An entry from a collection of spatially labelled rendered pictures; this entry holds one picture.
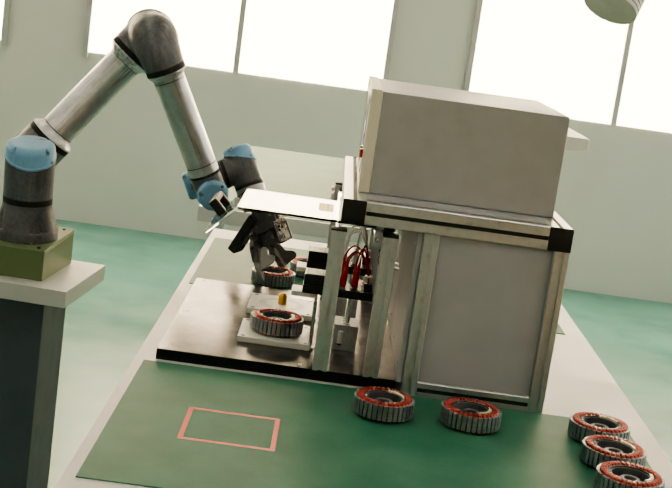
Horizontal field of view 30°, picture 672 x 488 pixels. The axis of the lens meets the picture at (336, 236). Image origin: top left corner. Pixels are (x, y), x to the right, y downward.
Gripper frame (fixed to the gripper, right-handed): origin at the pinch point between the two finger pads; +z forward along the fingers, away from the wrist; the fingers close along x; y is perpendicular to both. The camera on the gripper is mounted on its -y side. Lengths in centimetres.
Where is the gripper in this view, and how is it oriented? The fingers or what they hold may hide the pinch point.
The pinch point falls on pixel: (274, 279)
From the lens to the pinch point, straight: 320.9
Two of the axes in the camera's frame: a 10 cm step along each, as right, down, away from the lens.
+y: 8.4, -3.1, -4.4
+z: 3.3, 9.4, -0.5
